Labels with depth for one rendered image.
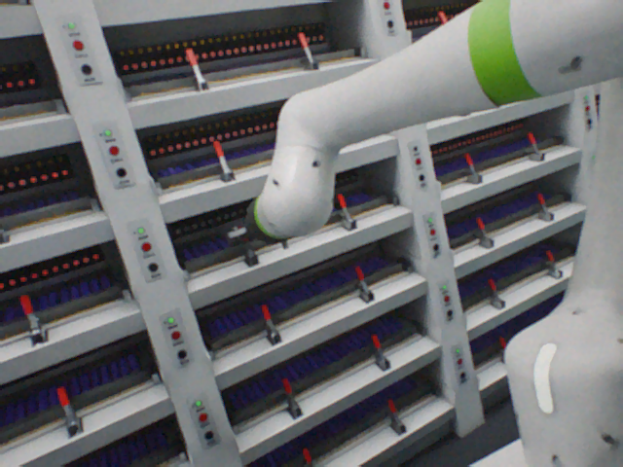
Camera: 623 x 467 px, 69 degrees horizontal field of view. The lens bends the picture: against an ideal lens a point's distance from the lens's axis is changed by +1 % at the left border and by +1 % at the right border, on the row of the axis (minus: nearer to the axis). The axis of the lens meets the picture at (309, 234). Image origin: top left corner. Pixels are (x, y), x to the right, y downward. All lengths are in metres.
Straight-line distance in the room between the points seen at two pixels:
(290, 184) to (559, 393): 0.41
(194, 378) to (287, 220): 0.49
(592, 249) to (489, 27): 0.33
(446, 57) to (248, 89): 0.58
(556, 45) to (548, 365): 0.33
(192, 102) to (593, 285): 0.77
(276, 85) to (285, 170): 0.42
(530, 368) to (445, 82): 0.33
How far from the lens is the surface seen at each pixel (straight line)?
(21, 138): 0.97
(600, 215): 0.69
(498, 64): 0.51
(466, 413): 1.48
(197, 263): 1.05
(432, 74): 0.55
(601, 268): 0.70
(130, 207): 0.95
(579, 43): 0.48
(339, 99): 0.65
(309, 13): 1.38
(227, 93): 1.02
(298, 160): 0.67
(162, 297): 0.98
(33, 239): 0.96
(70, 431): 1.06
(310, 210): 0.65
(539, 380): 0.59
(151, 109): 0.98
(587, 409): 0.60
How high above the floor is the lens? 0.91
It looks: 11 degrees down
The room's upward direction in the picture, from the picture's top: 15 degrees counter-clockwise
